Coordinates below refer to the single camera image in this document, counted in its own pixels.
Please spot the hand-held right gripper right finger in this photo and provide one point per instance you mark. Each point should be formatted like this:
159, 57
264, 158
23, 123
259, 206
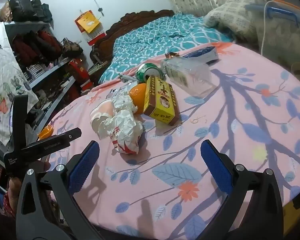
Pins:
215, 165

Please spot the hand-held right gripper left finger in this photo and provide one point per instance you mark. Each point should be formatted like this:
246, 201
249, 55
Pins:
87, 160

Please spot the white paper wrapper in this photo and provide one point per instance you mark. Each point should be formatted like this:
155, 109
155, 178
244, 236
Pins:
125, 132

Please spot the crushed peach paper cup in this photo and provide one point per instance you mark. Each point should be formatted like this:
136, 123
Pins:
102, 112

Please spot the white tissue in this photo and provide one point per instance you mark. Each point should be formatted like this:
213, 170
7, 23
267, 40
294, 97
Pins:
123, 102

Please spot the orange plastic ball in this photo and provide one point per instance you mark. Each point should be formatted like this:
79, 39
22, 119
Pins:
138, 92

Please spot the yellow cardboard box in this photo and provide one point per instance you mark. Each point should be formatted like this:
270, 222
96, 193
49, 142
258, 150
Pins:
160, 100

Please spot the person's left hand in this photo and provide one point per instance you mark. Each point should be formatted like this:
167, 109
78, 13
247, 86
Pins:
13, 190

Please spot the orange plastic bag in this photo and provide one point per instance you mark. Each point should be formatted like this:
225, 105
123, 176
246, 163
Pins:
46, 131

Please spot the pink floral bedsheet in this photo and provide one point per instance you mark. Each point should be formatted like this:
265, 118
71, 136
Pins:
215, 120

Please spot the white cactus print cloth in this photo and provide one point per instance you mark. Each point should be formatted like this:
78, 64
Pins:
5, 75

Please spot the red box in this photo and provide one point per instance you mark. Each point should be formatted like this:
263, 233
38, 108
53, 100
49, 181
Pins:
81, 75

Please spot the small silver metal piece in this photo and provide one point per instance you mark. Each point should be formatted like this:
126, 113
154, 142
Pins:
127, 78

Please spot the clear plastic bottle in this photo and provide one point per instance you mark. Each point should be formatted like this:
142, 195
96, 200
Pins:
190, 76

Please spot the green drink can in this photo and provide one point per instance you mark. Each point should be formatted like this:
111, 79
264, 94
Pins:
150, 71

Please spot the dark red bags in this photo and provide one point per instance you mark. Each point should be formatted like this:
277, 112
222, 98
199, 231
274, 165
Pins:
37, 45

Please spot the blue and white packet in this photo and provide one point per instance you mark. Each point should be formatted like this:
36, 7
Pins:
202, 53

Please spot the carved wooden headboard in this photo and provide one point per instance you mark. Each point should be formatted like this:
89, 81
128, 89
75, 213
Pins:
102, 47

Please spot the brown handbag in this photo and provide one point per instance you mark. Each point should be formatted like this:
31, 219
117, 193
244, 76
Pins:
71, 46

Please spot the small brown wrapper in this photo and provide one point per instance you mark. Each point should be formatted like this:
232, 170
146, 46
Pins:
172, 54

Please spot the grey metal shelf rack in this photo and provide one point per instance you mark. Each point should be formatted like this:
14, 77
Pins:
27, 25

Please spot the teal patterned blanket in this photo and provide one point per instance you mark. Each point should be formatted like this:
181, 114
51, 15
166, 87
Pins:
145, 37

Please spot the clear plastic storage box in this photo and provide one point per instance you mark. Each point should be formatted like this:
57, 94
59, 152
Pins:
277, 35

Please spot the black bags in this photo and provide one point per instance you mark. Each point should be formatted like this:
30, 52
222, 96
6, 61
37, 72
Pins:
22, 6

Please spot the hanging keys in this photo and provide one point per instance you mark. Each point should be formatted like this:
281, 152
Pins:
99, 8

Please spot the grey knitted pillow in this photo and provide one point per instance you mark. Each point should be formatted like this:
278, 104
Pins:
230, 12

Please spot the yellow and red wall calendar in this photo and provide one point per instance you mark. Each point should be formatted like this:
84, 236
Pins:
88, 21

